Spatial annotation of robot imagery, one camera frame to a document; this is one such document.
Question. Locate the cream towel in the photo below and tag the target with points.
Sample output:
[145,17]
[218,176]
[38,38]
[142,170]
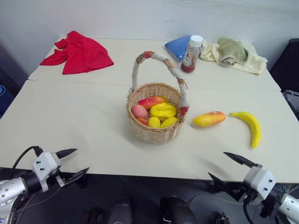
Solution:
[253,63]

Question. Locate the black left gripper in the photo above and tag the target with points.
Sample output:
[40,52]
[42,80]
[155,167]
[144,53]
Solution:
[63,178]

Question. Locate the small red orange fruit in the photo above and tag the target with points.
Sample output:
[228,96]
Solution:
[142,121]

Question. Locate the blue folded cloth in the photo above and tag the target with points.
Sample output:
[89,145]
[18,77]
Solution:
[177,47]

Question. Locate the yellow mango with red tip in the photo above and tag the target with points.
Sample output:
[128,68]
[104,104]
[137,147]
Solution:
[208,118]

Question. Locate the green towel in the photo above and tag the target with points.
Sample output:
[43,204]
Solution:
[231,50]

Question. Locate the red cloth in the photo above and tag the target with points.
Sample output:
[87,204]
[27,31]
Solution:
[81,53]

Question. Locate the ketchup bottle with white cap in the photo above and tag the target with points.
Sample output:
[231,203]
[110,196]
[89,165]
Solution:
[190,58]

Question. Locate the yellow lemon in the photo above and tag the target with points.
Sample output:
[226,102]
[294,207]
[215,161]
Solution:
[169,121]
[154,122]

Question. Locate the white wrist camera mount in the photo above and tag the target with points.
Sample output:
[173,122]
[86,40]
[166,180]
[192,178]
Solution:
[262,180]
[45,164]

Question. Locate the yellow starfruit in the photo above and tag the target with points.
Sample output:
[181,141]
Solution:
[163,110]

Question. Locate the pink peach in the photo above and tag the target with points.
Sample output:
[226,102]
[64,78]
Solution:
[139,111]

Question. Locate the yellow banana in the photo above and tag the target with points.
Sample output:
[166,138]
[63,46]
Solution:
[255,130]

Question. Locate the blue round object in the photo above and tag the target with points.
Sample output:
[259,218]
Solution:
[4,99]

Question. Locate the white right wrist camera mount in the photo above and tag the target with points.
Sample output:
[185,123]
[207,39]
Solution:
[262,180]

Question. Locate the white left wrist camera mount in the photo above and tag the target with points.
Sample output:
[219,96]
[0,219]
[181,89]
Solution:
[45,164]

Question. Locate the dark rounded shape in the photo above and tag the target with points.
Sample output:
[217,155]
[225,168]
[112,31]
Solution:
[120,211]
[177,211]

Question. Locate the red and yellow mango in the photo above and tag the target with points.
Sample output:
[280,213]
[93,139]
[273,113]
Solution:
[153,100]

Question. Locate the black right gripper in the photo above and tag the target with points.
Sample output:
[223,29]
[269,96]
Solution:
[246,190]

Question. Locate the black chair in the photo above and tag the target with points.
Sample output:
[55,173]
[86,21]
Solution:
[286,67]

